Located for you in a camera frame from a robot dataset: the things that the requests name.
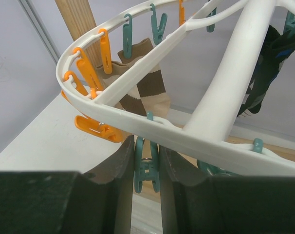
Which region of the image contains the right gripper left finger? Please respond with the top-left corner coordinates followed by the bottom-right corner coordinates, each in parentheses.
top-left (0, 136), bottom-right (134, 234)

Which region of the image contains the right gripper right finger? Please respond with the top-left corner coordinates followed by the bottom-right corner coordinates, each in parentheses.
top-left (159, 147), bottom-right (295, 234)

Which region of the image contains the white round clip hanger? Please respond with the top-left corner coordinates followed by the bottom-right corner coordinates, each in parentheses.
top-left (55, 0), bottom-right (295, 176)

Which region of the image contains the brown cream striped sock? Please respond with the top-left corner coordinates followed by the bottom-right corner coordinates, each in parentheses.
top-left (96, 38), bottom-right (170, 118)

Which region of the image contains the black blue sport sock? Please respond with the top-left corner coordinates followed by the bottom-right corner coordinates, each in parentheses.
top-left (237, 25), bottom-right (295, 117)

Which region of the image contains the wooden hanging rack frame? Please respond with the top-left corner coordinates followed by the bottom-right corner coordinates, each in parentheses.
top-left (54, 0), bottom-right (295, 195)

